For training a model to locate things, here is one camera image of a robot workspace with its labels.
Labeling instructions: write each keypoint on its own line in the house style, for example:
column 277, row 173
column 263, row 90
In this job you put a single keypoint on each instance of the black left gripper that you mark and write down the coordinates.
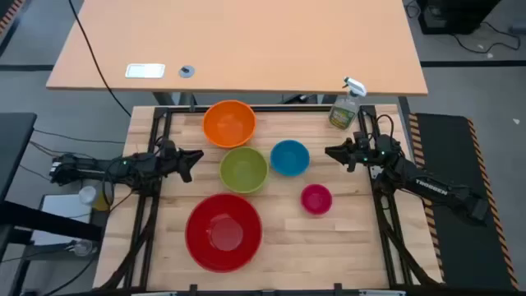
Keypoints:
column 169, row 155

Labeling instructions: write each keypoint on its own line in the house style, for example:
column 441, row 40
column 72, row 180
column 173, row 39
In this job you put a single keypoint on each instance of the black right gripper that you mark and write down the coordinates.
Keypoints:
column 361, row 151

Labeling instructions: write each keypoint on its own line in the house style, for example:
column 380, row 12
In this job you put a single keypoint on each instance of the blue plastic bowl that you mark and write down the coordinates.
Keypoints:
column 289, row 158

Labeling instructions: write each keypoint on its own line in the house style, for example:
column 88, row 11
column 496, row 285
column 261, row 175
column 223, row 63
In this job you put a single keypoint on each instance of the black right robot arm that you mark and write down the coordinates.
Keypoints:
column 435, row 187

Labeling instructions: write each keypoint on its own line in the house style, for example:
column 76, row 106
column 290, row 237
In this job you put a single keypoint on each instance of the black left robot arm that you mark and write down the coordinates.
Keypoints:
column 88, row 166

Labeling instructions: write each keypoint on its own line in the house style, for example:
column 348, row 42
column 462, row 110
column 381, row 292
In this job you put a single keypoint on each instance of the clear cleaner spray bottle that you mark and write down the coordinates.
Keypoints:
column 346, row 111

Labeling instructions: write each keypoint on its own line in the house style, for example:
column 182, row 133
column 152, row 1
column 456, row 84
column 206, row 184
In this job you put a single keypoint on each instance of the small pink plastic bowl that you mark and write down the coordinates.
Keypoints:
column 316, row 199

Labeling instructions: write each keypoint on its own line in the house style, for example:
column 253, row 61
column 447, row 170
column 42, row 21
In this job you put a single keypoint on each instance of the green plastic bowl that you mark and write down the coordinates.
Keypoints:
column 243, row 169

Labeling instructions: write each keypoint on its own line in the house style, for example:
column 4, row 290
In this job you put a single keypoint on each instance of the orange plastic bowl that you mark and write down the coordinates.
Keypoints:
column 229, row 123

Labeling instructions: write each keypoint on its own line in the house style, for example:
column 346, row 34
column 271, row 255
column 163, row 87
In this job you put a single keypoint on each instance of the large red plastic bowl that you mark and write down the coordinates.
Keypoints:
column 224, row 233

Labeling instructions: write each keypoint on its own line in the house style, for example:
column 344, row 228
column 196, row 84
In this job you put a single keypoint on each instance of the yellow bottle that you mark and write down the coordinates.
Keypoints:
column 104, row 199

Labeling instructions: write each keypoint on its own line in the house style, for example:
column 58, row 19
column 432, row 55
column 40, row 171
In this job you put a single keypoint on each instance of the grey round desk grommet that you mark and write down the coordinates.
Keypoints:
column 186, row 71

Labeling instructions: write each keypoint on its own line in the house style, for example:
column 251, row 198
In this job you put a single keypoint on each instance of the white rectangular desk plate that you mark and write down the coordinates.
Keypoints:
column 145, row 70

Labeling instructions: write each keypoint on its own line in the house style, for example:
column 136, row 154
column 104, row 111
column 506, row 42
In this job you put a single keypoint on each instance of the clear plastic cup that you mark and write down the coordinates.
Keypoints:
column 87, row 195

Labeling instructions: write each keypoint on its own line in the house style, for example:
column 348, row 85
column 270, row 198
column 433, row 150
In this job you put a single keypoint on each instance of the black hazard-striped floor mat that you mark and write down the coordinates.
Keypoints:
column 456, row 164

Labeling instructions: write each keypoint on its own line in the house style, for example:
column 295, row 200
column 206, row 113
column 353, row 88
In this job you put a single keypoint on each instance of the light wooden desk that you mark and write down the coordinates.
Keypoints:
column 246, row 41

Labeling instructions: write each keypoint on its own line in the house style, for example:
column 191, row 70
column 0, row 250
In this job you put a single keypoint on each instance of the white box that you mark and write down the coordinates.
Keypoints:
column 61, row 211

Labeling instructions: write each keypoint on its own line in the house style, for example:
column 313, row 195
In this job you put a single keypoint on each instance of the black side table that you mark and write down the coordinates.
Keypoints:
column 14, row 144

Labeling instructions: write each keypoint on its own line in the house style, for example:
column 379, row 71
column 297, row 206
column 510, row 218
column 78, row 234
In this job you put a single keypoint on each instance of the black computer tower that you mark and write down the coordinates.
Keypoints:
column 456, row 14

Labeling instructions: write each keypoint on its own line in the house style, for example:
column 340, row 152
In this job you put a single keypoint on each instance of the black aluminium table frame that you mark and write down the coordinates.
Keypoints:
column 380, row 230

